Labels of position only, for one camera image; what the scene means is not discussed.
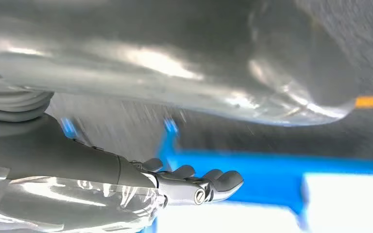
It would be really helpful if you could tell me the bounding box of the blue metal shelf rack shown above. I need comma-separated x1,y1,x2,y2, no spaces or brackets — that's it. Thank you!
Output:
59,117,373,233

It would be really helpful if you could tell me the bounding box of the white plastic storage bin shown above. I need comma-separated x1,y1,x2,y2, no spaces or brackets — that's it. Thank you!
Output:
302,173,373,233
156,203,303,233

